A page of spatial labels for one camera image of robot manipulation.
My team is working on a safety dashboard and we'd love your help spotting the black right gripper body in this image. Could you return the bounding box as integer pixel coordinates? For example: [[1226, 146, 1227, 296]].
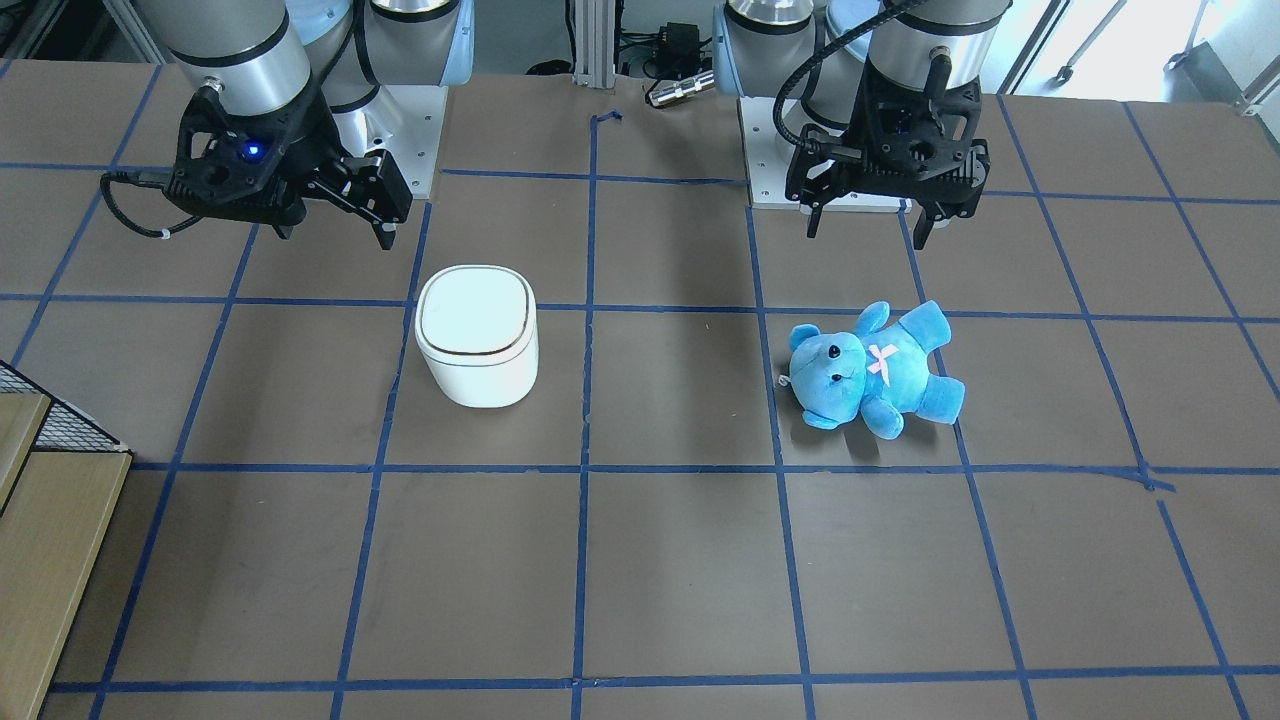
[[163, 85, 346, 240]]

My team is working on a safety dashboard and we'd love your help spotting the blue teddy bear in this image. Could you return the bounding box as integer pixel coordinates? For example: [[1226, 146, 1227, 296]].
[[780, 300, 966, 439]]

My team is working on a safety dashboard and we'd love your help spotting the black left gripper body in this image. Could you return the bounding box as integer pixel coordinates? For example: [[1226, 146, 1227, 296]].
[[783, 67, 991, 213]]

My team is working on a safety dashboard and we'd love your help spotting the wooden shelf with wire mesh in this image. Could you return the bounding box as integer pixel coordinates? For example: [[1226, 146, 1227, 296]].
[[1, 363, 133, 719]]

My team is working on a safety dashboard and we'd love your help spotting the aluminium profile post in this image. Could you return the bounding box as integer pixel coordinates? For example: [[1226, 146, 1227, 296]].
[[570, 0, 618, 92]]

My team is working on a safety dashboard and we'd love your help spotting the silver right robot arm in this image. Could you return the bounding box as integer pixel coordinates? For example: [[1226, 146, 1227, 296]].
[[141, 1, 475, 250]]

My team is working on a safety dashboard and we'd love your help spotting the black power adapter box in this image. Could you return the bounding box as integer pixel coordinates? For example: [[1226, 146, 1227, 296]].
[[653, 22, 701, 79]]

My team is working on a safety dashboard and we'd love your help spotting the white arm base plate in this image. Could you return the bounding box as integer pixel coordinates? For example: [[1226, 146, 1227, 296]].
[[332, 85, 451, 200], [739, 97, 913, 214]]

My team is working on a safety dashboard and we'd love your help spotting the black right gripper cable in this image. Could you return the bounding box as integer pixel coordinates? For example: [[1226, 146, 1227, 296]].
[[99, 172, 251, 240]]

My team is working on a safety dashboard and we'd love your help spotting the silver cylindrical connector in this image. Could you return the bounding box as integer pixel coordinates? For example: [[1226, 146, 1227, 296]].
[[644, 70, 716, 109]]

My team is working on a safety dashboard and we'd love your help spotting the white trash can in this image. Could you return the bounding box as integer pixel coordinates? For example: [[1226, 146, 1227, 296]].
[[413, 264, 539, 409]]

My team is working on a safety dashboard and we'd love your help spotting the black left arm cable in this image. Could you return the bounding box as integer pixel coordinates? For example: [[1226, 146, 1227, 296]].
[[773, 0, 951, 152]]

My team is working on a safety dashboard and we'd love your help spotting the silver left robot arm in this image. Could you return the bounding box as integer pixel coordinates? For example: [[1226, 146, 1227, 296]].
[[712, 1, 1009, 249]]

